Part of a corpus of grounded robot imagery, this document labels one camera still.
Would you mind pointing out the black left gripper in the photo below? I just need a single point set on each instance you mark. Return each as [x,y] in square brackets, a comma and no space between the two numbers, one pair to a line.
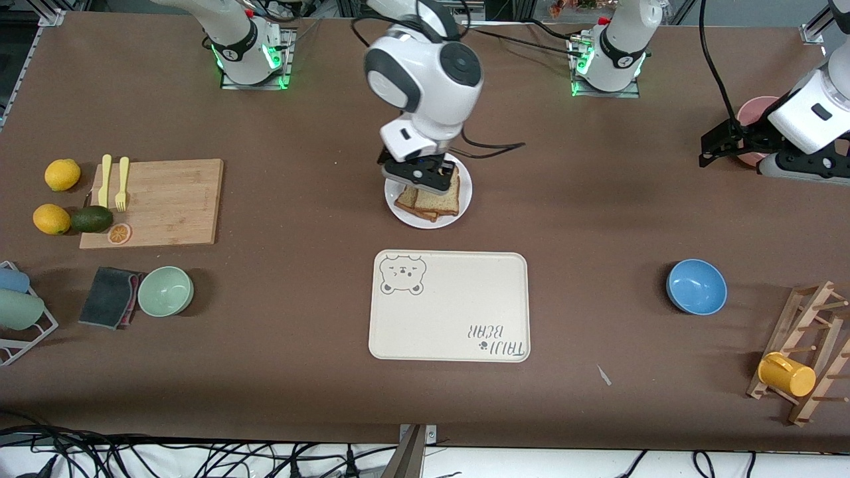
[758,135]

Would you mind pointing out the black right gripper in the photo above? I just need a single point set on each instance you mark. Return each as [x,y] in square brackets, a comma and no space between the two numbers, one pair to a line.
[449,167]

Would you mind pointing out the brown bread slice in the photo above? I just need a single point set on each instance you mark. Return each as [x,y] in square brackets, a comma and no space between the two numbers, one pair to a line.
[406,201]
[441,202]

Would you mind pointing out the round white plate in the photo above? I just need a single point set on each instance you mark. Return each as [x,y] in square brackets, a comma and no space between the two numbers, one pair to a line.
[463,202]

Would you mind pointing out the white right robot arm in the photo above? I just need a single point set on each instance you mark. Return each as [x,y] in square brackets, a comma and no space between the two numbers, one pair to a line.
[425,73]

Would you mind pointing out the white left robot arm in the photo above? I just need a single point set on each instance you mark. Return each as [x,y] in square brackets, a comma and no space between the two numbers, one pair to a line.
[621,40]

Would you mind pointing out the pink bowl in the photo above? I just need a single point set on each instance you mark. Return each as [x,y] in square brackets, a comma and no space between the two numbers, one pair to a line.
[757,106]

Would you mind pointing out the cream bear print tray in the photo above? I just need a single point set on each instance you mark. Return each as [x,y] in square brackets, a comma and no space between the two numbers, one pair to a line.
[451,305]

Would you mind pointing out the blue bowl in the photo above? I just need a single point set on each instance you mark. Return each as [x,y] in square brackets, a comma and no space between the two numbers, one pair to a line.
[697,287]

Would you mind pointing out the wooden mug rack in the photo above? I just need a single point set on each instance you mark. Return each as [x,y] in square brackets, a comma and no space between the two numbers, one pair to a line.
[792,332]

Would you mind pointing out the yellow mug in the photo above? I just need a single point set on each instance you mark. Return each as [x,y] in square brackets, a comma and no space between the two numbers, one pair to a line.
[790,378]

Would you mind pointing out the small white paper scrap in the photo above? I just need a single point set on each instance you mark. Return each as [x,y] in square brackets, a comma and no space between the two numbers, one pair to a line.
[603,375]

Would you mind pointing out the wooden cutting board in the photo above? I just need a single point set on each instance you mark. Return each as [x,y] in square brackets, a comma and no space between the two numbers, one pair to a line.
[159,212]

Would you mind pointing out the pale green bowl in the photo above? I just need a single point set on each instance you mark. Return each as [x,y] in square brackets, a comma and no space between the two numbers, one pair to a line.
[165,292]

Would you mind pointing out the yellow plastic fork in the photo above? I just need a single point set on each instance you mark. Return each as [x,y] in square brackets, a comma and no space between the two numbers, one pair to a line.
[122,186]

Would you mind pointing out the toy orange slice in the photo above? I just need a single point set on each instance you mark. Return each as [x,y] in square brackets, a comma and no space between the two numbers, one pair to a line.
[119,234]

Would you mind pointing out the yellow plastic knife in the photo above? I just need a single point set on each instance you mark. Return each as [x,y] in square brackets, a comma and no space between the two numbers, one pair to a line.
[105,179]

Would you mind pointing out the dark green avocado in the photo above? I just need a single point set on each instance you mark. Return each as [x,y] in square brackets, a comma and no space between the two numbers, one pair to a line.
[91,219]

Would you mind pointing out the grey folded sponge cloth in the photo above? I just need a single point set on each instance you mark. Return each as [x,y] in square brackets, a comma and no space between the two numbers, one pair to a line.
[106,297]

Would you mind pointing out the yellow lemon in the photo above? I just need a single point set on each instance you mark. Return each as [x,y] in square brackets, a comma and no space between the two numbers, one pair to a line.
[51,219]
[62,175]

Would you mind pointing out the light blue cup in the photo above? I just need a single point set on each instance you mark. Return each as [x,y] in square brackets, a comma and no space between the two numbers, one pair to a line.
[13,280]

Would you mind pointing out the pale green cup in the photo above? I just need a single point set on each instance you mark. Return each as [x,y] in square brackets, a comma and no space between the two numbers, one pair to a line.
[20,310]

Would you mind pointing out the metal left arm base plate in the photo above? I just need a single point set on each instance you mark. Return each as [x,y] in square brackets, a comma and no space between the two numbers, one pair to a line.
[624,94]

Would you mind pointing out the aluminium frame profile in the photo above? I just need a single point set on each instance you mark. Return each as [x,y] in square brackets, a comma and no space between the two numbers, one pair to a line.
[813,33]
[52,18]

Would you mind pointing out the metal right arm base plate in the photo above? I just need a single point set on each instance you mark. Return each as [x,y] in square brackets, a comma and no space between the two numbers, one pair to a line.
[289,50]

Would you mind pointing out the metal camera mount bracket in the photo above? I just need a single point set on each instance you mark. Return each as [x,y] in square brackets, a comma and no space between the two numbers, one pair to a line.
[408,458]

